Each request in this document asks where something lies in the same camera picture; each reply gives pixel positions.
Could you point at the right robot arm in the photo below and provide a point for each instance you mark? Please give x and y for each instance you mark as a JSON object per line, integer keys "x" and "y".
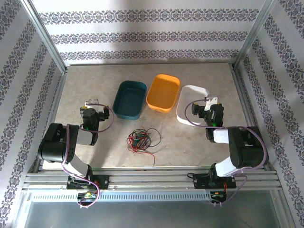
{"x": 242, "y": 149}

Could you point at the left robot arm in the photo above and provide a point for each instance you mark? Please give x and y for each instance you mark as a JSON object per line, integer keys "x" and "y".
{"x": 54, "y": 142}

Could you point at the white plastic bin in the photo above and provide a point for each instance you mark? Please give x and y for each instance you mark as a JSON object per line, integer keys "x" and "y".
{"x": 190, "y": 91}

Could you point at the teal plastic bin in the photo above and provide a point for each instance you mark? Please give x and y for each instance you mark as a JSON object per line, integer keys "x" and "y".
{"x": 129, "y": 99}

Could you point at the orange plastic bin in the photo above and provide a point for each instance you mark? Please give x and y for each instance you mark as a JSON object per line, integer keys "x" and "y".
{"x": 162, "y": 92}

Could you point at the grey metal sheet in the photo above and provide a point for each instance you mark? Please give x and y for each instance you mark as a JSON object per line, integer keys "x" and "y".
{"x": 152, "y": 216}

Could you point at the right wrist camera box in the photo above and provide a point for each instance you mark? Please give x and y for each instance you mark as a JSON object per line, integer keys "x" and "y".
{"x": 211, "y": 101}

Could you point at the right aluminium side rail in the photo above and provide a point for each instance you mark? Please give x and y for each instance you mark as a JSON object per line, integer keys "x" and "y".
{"x": 242, "y": 95}

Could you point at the aluminium side rail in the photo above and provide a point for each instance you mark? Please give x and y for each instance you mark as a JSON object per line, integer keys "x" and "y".
{"x": 54, "y": 114}
{"x": 242, "y": 95}

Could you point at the left aluminium side rail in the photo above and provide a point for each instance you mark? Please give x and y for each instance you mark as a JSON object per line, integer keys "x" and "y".
{"x": 54, "y": 114}

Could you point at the aluminium back rail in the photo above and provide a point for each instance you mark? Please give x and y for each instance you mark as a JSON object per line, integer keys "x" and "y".
{"x": 152, "y": 64}

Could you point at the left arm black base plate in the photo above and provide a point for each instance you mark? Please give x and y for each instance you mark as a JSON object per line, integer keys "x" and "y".
{"x": 104, "y": 181}

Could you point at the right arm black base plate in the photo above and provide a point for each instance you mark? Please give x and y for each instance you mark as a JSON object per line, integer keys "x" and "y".
{"x": 200, "y": 183}

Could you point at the aluminium mounting rail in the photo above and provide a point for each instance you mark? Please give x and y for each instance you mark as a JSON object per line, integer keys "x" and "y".
{"x": 152, "y": 180}

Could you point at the right aluminium frame post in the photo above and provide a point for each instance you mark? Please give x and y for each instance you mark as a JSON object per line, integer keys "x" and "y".
{"x": 256, "y": 33}

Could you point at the aluminium frame post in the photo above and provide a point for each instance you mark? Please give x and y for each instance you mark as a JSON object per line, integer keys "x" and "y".
{"x": 256, "y": 33}
{"x": 45, "y": 35}

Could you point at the left aluminium frame post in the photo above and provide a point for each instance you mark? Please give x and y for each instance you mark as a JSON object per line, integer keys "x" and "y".
{"x": 45, "y": 35}

